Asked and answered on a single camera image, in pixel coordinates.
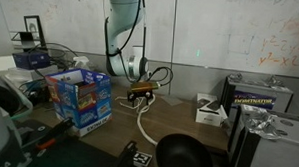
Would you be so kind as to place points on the black bracket stand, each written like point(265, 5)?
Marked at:
point(125, 156)

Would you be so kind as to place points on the white spray bottle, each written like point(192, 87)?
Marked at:
point(81, 61)

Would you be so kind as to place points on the crumpled aluminium foil piece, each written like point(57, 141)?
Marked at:
point(259, 124)

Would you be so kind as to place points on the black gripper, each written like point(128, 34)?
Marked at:
point(142, 93)

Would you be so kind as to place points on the grey battery with Dominator label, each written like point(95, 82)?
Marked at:
point(255, 99)

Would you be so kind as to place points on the black white fiducial marker card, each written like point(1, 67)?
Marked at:
point(143, 160)

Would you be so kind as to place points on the white paper stack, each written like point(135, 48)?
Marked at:
point(19, 74)

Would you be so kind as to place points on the blue printed carton box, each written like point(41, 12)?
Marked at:
point(89, 101)

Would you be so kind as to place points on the white phone box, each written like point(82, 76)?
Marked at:
point(206, 117)

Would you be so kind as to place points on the dark blue box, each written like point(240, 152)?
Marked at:
point(30, 60)

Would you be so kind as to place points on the large grey battery box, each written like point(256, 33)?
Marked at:
point(280, 154)

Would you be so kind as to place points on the black picture frame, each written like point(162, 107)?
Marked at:
point(33, 27)

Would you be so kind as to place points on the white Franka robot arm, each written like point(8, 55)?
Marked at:
point(123, 12)

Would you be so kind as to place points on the black bowl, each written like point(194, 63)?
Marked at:
point(183, 154)

